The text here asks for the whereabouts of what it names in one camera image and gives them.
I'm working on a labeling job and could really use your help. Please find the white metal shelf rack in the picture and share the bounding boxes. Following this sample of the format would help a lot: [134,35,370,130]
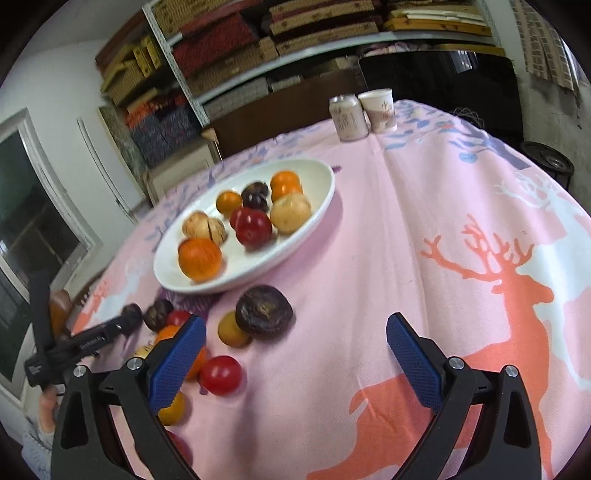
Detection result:
[143,0,506,130]

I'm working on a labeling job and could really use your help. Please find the white leaning board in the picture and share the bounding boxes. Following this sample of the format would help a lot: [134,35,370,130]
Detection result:
[76,115,139,224]

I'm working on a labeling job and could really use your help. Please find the yellow-orange round fruit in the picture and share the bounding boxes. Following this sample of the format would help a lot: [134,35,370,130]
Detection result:
[158,391,186,426]

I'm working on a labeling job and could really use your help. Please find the red cherry tomato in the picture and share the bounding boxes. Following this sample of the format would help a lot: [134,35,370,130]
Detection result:
[198,355,243,396]
[165,429,194,467]

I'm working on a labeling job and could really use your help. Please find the orange mandarin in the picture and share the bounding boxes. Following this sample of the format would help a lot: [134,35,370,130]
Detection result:
[154,324,208,381]

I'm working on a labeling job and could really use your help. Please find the brown wooden chair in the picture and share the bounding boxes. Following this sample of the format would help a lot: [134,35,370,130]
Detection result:
[48,291,75,337]

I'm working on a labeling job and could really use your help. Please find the pale spotted oblong fruit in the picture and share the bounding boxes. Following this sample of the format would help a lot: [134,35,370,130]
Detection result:
[182,211,227,245]

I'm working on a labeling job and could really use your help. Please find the large orange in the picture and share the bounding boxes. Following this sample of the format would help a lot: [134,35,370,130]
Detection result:
[178,237,223,283]

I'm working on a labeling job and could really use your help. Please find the small orange-yellow fruit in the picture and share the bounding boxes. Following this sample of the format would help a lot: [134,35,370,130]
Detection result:
[216,191,243,215]

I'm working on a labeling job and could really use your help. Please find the person's left hand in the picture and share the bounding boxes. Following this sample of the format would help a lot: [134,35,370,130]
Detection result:
[39,387,64,432]

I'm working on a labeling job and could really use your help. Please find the dark brown wooden cabinet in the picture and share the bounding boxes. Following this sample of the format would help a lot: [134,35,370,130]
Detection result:
[202,74,370,160]

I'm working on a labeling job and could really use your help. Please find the pile of yellow boxes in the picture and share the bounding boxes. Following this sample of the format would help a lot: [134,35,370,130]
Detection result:
[95,34,164,107]

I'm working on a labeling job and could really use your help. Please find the pile of blue patterned boxes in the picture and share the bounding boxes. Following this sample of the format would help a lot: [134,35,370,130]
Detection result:
[124,92,201,167]

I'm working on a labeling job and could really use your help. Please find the white oval plate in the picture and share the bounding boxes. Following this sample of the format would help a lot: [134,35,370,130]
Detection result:
[153,158,336,295]

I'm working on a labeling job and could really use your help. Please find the hanging bamboo slat mat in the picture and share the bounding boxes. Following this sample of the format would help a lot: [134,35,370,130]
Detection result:
[510,0,575,90]

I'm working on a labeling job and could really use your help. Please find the stack of woven flat boxes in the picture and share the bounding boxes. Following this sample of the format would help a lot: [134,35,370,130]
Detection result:
[150,0,497,116]

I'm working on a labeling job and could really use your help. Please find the white framed glass door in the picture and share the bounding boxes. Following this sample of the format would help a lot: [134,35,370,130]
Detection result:
[0,108,102,398]

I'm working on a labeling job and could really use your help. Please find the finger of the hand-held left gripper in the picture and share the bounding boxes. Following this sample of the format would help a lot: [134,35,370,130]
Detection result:
[69,315,134,354]

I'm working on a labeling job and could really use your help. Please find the large dark purple passion fruit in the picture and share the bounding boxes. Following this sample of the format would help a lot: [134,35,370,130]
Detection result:
[235,285,294,341]

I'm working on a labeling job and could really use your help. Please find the black round stool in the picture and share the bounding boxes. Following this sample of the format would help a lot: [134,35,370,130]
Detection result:
[521,141,575,190]

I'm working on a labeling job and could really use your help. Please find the pale yellow round fruit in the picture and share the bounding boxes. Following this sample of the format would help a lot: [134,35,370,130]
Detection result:
[270,194,312,235]

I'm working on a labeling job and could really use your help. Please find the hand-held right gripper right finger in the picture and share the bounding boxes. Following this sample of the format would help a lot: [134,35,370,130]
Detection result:
[386,312,542,480]

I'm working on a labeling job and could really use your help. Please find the person's left forearm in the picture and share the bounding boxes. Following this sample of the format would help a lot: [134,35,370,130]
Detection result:
[21,418,57,468]

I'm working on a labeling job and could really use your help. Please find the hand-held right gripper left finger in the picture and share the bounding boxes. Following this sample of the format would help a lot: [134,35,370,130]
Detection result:
[51,315,207,480]

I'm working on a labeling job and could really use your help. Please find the white paper cup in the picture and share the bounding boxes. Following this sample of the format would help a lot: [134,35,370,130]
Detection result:
[358,89,398,134]

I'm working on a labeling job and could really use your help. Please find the pink deer print tablecloth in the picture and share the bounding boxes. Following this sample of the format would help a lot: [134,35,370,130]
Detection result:
[69,99,591,480]

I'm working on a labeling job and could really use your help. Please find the small orange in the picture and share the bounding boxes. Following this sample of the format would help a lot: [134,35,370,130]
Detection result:
[270,171,304,200]

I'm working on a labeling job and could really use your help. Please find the small dark purple passion fruit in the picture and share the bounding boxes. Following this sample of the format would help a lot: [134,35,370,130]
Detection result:
[121,303,144,330]
[143,298,175,332]
[241,182,270,212]

